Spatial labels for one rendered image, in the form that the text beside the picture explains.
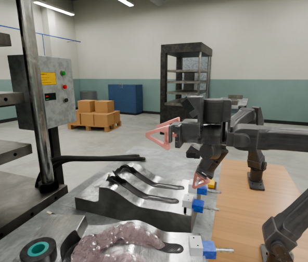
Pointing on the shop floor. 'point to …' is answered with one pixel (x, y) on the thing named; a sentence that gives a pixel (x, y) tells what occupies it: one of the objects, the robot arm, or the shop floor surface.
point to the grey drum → (88, 95)
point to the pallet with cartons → (96, 115)
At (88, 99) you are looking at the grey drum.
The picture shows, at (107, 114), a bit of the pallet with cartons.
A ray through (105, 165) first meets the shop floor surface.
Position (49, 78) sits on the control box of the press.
